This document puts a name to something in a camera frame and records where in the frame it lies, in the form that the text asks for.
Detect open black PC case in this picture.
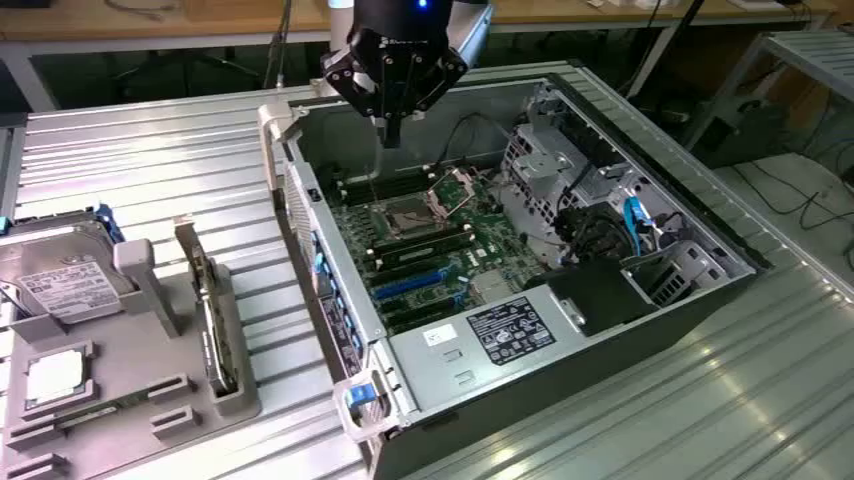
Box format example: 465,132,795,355
256,60,775,480

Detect blue disk caddy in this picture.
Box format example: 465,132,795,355
0,201,125,246

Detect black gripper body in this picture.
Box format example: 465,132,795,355
347,0,455,60

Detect CPU socket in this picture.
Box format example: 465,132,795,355
377,198,447,235

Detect installed RAM stick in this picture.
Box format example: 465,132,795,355
380,243,457,265

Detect black wire bundle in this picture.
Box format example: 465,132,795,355
551,204,636,265

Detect grey slatted side table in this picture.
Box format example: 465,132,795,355
679,28,854,151

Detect black plastic air shroud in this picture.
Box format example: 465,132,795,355
524,256,660,340

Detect silver chipset heatsink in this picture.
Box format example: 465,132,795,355
471,273,520,302

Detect wooden desk with white legs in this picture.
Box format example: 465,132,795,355
0,0,839,114

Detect silver hard disk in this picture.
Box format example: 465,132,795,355
0,222,129,322

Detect grey hanging cable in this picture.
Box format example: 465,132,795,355
261,0,296,90

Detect silver CPU chip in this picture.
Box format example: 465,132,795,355
24,351,93,402

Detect black floor equipment box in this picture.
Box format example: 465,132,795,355
696,97,792,170

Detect green motherboard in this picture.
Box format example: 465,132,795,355
318,159,556,337

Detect graphics card with black fan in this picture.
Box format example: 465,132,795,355
172,213,242,395

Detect grey plastic parts rack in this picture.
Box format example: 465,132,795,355
0,238,262,480

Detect silver disk bay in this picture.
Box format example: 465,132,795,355
617,238,740,308

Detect green RAM stick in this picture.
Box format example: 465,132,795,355
56,392,152,432

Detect blue data wire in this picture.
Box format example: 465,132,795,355
621,196,663,262

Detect blue expansion slot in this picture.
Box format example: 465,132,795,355
369,269,449,302

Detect grey power supply unit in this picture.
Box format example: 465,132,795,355
384,286,589,417

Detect grey metal drive cage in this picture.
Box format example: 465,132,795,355
497,94,643,252

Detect metal socket cover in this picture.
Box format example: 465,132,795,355
424,167,483,217

